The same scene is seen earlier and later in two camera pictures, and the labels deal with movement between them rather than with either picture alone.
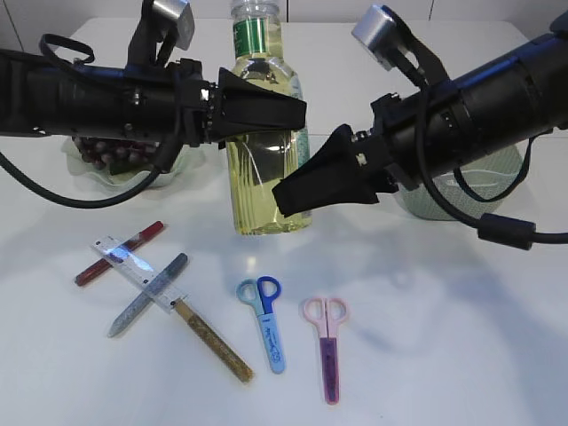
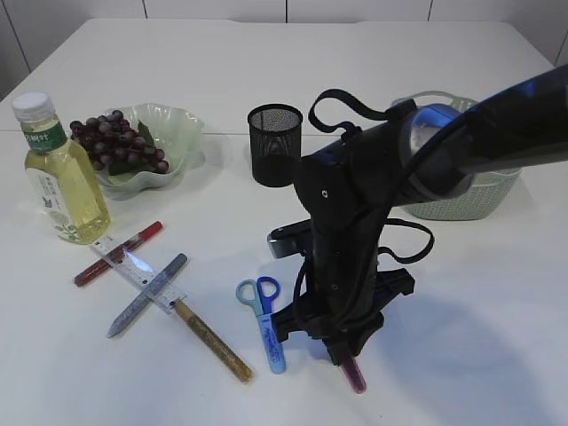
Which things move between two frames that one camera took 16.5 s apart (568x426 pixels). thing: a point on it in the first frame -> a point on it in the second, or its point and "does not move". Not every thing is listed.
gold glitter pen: (214, 340) does not move
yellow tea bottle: (254, 166) -> (64, 173)
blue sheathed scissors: (260, 292) does not move
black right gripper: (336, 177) -> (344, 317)
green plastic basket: (488, 178) does not move
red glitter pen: (147, 233) does not move
